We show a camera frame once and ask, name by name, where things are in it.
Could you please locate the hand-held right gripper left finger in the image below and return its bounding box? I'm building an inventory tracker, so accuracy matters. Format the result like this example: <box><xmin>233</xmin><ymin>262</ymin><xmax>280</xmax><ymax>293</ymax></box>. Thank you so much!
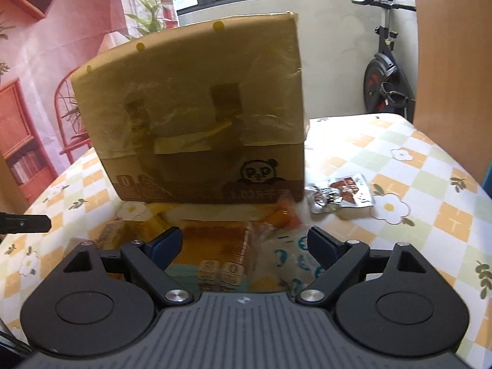
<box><xmin>61</xmin><ymin>227</ymin><xmax>195</xmax><ymax>308</ymax></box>

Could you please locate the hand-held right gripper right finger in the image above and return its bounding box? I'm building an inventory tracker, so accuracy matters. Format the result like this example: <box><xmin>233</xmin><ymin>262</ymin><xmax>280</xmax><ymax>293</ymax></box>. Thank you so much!
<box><xmin>295</xmin><ymin>226</ymin><xmax>433</xmax><ymax>308</ymax></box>

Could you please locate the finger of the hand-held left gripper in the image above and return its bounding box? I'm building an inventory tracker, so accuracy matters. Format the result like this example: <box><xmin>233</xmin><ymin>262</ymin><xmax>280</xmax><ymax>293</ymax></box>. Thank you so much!
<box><xmin>0</xmin><ymin>211</ymin><xmax>52</xmax><ymax>236</ymax></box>

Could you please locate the pile of snack packets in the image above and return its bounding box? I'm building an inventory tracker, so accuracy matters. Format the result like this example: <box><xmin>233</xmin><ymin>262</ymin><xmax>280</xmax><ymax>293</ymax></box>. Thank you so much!
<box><xmin>69</xmin><ymin>196</ymin><xmax>328</xmax><ymax>296</ymax></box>

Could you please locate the cardboard box with plastic liner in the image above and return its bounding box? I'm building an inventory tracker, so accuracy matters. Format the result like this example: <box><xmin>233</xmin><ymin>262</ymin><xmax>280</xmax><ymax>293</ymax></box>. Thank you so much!
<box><xmin>70</xmin><ymin>11</ymin><xmax>310</xmax><ymax>204</ymax></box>

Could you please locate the silver red snack packet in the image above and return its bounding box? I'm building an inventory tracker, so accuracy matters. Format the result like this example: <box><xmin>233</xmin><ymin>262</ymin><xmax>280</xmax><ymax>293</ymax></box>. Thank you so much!
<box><xmin>305</xmin><ymin>174</ymin><xmax>375</xmax><ymax>215</ymax></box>

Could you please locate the checked floral tablecloth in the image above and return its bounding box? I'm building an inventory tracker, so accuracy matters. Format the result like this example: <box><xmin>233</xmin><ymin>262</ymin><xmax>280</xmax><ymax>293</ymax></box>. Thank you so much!
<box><xmin>0</xmin><ymin>113</ymin><xmax>492</xmax><ymax>358</ymax></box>

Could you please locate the black exercise bike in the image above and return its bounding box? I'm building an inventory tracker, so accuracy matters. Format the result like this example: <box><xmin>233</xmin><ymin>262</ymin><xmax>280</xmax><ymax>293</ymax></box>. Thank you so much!
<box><xmin>351</xmin><ymin>0</ymin><xmax>418</xmax><ymax>118</ymax></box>

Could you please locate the wooden panel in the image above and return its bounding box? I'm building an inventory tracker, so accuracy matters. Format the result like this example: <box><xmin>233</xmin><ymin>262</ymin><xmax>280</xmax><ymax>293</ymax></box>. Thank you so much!
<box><xmin>411</xmin><ymin>0</ymin><xmax>492</xmax><ymax>185</ymax></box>

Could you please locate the printed wall backdrop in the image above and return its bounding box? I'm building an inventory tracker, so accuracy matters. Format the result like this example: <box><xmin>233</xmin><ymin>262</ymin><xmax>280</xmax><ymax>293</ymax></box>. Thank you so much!
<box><xmin>0</xmin><ymin>0</ymin><xmax>180</xmax><ymax>205</ymax></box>

